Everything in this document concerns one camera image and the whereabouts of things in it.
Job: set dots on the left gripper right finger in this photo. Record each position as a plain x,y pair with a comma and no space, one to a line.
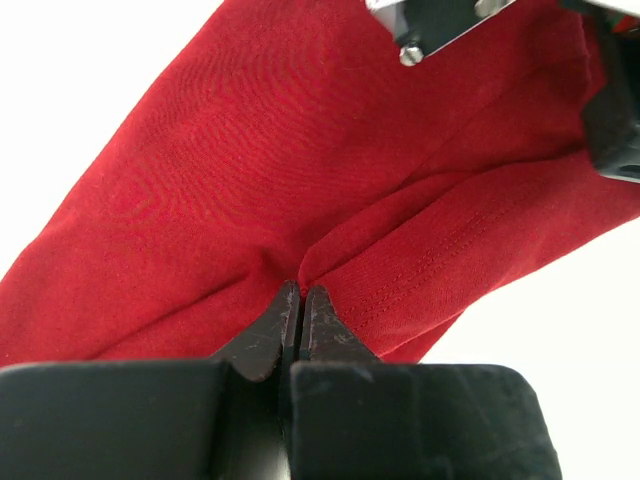
356,417

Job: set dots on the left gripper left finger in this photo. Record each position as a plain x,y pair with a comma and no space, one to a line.
214,417

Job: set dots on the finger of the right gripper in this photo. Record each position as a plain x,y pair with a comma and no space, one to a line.
611,117

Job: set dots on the red t shirt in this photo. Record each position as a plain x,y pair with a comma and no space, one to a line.
287,142

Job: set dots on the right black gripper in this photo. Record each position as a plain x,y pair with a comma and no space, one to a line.
421,28

